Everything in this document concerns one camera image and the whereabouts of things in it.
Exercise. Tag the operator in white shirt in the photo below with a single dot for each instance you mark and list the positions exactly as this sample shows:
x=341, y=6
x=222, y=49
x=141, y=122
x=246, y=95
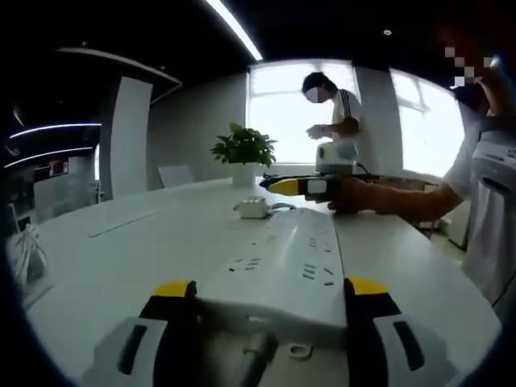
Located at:
x=483, y=242

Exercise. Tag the person's right hand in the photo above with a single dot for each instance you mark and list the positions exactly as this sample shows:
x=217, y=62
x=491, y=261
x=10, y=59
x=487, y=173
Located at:
x=359, y=197

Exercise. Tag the white power strip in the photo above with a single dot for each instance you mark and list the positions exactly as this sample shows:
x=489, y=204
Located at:
x=290, y=250

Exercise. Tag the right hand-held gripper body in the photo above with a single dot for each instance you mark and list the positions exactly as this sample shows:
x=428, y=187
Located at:
x=336, y=159

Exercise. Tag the white charger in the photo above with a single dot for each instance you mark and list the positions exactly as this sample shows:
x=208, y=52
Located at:
x=252, y=207

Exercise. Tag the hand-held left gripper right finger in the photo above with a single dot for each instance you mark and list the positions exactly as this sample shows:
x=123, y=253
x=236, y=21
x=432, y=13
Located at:
x=371, y=334

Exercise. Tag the green leafy plant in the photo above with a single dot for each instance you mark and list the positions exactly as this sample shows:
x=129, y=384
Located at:
x=244, y=145

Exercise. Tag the white plant pot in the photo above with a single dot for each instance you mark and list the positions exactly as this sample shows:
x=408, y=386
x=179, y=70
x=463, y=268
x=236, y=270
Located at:
x=244, y=174

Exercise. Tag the white office chair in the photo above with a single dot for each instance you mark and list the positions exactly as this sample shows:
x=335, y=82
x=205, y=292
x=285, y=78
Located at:
x=176, y=176

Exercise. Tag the long ceiling light strip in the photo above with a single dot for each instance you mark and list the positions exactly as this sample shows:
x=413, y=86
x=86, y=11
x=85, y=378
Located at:
x=235, y=28

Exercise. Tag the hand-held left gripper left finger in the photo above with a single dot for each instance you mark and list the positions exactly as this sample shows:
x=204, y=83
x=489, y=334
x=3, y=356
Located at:
x=169, y=334

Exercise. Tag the white chest-worn device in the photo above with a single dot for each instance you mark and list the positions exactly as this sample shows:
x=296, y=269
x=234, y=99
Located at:
x=496, y=163

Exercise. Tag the white desk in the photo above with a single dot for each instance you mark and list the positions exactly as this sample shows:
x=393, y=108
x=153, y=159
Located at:
x=141, y=246

